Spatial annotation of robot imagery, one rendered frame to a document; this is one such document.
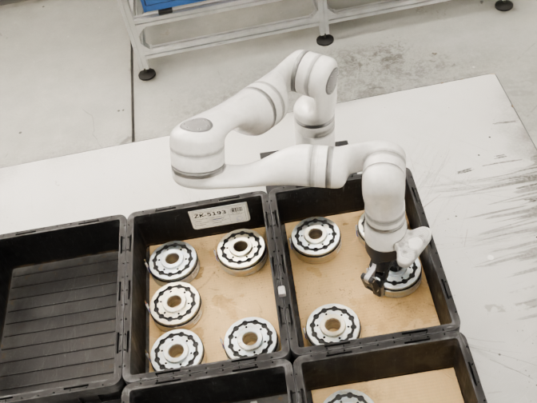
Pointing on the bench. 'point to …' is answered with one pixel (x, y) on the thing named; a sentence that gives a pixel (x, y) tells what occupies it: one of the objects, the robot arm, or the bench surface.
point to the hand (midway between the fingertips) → (386, 280)
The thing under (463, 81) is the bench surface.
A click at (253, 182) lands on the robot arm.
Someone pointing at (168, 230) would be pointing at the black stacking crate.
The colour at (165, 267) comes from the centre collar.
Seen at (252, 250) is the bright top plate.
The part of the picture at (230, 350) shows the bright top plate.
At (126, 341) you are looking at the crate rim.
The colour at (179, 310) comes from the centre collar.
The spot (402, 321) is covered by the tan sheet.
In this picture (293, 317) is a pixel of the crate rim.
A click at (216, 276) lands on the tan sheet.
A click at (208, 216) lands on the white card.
